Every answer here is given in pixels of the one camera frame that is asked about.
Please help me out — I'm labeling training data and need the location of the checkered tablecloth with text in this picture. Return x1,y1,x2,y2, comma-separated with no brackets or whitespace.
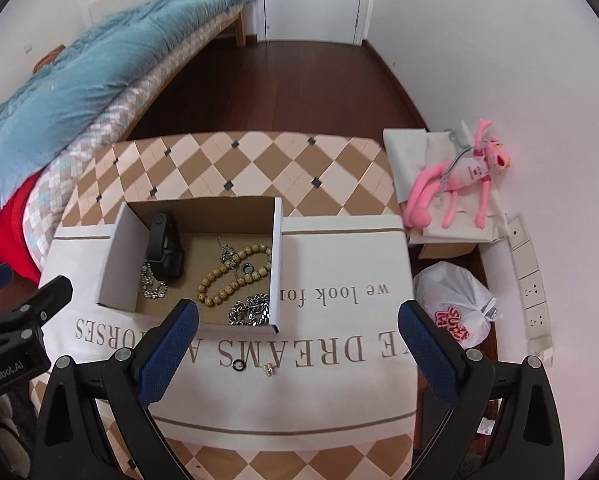
42,131,417,479

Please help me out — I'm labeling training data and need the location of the silver dangling earring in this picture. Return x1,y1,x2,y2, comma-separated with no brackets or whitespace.
217,237,240,271

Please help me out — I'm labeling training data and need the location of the white cardboard box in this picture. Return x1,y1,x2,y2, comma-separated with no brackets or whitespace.
96,196,283,334

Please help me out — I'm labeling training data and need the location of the black fitness band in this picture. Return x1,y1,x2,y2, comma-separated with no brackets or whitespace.
146,212,186,283

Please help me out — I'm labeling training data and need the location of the white door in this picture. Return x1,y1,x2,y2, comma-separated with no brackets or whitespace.
258,0,381,47

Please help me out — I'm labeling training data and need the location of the brown cardboard box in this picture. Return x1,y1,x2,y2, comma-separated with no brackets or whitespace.
419,243,476,259

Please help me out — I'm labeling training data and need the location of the white wall socket strip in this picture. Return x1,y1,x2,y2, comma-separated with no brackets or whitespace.
507,212,554,366

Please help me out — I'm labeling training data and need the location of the silver chunky chain bracelet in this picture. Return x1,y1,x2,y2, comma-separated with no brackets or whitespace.
227,292,272,328

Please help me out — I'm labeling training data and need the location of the cream folded cloth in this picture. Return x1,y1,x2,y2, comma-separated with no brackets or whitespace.
383,120,511,244

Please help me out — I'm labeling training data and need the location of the blue quilt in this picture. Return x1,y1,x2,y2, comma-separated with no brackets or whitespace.
0,0,250,212

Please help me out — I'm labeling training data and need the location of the pink panther plush toy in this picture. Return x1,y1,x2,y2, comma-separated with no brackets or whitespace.
403,118,511,230

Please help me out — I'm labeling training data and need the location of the white plastic shopping bag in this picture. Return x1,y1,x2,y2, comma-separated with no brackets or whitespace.
413,261,499,349

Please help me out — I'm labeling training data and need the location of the wooden bead bracelet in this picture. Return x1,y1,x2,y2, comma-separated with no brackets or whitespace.
195,242,274,308

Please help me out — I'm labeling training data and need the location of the thin silver chain necklace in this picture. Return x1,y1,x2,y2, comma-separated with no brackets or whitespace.
139,258,170,300

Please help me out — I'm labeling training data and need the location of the patterned mattress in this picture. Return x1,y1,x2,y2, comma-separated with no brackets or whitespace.
22,4,244,271

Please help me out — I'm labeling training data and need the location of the red cloth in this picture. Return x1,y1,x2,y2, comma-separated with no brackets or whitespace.
0,171,42,284

